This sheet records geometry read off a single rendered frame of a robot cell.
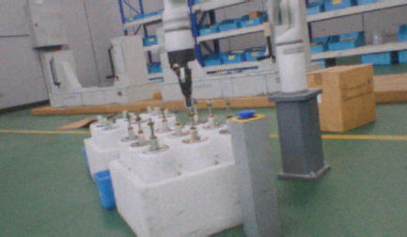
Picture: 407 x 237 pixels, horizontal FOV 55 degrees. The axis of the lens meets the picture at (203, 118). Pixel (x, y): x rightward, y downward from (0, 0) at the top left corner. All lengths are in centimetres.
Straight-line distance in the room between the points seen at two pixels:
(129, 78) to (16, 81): 363
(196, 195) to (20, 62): 683
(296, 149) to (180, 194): 52
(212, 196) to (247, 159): 18
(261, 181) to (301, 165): 45
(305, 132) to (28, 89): 672
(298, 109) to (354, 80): 81
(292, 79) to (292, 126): 16
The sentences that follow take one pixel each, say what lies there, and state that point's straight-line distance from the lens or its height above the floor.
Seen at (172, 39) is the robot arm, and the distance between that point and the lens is 104.
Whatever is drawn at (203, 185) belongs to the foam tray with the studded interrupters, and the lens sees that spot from 104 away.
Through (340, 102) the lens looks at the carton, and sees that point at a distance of 202.
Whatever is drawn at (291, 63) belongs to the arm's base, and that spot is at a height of 41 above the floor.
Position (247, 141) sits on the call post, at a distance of 93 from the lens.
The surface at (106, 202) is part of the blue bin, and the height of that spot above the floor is 3.
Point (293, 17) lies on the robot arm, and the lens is 137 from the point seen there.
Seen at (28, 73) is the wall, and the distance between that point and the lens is 775.
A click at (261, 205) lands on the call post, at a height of 10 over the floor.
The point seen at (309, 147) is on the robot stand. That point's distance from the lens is 139.
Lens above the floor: 48
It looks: 9 degrees down
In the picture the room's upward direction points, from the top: 9 degrees counter-clockwise
